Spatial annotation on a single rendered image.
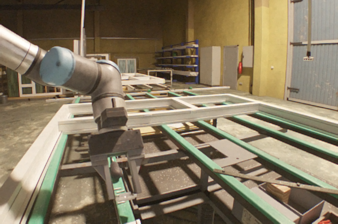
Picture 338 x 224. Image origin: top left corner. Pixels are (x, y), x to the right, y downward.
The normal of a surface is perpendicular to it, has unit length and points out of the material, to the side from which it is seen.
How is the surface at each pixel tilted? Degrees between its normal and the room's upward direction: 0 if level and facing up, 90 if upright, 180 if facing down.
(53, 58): 69
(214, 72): 90
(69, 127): 90
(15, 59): 117
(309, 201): 90
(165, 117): 90
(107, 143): 52
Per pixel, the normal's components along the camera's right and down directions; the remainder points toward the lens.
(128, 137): 0.33, -0.48
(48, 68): -0.46, -0.22
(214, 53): 0.37, 0.17
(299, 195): -0.93, 0.07
